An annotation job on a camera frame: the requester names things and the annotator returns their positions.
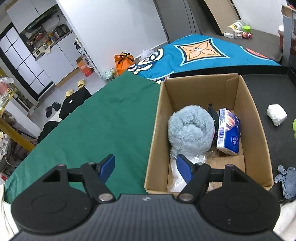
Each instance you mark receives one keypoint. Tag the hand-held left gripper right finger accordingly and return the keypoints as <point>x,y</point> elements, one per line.
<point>185,168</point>

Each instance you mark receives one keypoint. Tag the small blue octopus toy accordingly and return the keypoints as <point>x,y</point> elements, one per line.
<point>286,183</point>

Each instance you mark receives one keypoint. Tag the white narrow rack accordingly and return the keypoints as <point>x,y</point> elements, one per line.
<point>85,52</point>

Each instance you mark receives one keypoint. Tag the black slipper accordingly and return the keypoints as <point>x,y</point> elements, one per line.
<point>49,111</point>
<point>56,106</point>

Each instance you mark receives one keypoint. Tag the row of kitchen jars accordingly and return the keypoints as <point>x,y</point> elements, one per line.
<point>44,37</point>

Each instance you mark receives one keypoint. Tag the white crumpled paper ball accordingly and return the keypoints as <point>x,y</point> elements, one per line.
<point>276,114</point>

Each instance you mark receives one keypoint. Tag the brown cardboard box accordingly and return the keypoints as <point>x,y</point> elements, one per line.
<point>254,129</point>

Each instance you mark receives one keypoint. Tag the dark cloth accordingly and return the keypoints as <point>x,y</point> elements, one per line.
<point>48,131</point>

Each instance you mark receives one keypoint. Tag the green cloth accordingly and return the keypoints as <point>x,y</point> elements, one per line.
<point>104,120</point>

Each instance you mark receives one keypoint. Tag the blue fluffy towel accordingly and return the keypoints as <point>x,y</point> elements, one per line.
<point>189,129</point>

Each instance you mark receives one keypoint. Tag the white fleece blanket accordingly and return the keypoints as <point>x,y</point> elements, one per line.
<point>288,222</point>

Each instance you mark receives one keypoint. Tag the red small toy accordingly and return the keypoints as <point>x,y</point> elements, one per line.
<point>247,35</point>

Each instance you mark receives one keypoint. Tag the yellow framed table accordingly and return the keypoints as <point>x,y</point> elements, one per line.
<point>16,133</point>

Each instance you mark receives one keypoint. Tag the clear plastic bag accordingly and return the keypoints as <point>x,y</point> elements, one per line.
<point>175,178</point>

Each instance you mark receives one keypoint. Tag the white kitchen cabinet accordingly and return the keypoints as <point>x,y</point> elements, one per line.
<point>62,58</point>

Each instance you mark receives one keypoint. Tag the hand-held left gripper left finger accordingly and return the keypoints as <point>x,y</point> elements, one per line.
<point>106,166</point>

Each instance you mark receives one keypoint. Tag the blue printed blanket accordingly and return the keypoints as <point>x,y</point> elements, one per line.
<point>171,67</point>

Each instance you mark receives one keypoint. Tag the orange bag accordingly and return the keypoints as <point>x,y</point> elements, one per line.
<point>123,63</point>

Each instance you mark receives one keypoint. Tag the blue tissue pack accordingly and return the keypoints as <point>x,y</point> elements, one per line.
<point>229,136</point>

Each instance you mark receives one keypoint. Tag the white plastic jar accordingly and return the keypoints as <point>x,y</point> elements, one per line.
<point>238,25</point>

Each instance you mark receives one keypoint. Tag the yellow slipper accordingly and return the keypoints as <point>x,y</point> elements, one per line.
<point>81,83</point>
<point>69,93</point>

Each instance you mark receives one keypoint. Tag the burger plush toy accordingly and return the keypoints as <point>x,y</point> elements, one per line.
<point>294,127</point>

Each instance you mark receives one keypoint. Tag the red cardboard box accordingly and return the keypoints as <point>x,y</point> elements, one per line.
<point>86,68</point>

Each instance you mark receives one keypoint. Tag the black framed brown board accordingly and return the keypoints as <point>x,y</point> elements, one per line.
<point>222,16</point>

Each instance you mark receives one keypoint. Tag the green cup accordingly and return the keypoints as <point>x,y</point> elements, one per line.
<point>247,29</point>

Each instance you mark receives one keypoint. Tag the black framed glass door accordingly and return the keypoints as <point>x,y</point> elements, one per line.
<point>25,67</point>

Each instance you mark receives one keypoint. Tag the small white box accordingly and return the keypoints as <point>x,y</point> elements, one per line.
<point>228,35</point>
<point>237,34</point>

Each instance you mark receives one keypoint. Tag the black bag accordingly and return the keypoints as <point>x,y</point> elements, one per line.
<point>74,102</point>

